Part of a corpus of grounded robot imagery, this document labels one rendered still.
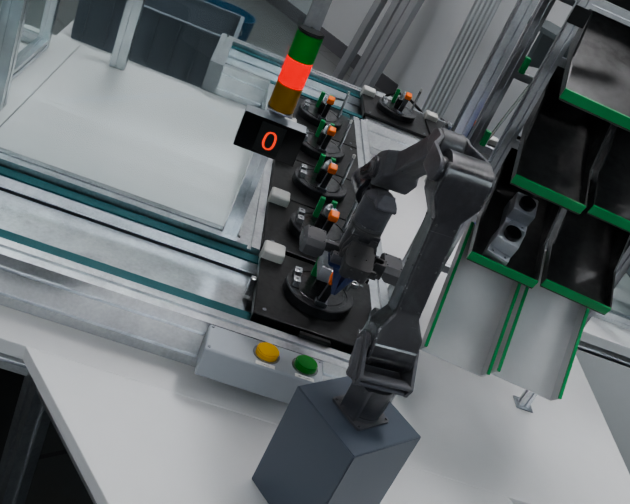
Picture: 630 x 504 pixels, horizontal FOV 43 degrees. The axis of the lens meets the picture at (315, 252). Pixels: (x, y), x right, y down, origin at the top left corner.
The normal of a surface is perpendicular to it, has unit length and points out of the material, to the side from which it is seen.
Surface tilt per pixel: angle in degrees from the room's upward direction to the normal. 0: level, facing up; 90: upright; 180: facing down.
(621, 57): 25
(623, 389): 90
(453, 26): 90
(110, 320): 90
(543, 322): 45
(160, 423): 0
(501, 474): 0
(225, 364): 90
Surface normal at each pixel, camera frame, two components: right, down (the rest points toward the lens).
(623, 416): -0.01, 0.49
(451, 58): 0.56, 0.59
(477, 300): 0.15, -0.26
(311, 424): -0.74, 0.04
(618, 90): 0.27, -0.54
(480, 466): 0.37, -0.81
